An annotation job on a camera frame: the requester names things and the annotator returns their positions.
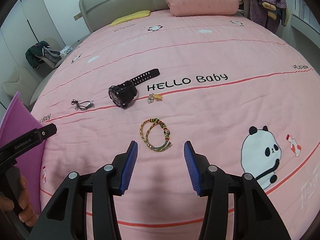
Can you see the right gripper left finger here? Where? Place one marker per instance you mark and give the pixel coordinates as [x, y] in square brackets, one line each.
[115, 177]

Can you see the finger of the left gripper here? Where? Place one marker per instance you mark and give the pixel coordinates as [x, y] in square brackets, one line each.
[47, 131]

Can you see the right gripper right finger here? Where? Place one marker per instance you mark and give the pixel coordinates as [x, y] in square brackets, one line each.
[206, 177]

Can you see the left hand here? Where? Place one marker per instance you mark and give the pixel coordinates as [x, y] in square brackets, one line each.
[27, 215]

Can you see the beige lounge chair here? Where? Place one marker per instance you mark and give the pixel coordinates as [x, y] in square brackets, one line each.
[21, 81]

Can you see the black digital wristwatch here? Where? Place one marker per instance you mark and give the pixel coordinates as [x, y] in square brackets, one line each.
[124, 93]

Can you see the small silver gold charm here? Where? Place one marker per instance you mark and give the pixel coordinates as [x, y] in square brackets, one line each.
[154, 97]

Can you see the dark jacket on chair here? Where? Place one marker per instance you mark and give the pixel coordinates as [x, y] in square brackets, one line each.
[41, 49]

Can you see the tissue pack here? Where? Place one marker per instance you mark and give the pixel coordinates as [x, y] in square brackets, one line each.
[65, 51]

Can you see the pink bedspread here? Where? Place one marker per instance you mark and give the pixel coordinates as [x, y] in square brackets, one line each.
[221, 77]

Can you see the white wardrobe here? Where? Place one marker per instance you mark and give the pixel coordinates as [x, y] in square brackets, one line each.
[27, 23]

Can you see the yellow pillow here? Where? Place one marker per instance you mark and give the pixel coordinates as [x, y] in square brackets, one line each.
[133, 16]

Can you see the beige headboard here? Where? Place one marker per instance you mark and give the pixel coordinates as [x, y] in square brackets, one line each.
[99, 13]

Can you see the purple robe on rack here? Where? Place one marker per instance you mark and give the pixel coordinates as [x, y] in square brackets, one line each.
[268, 13]

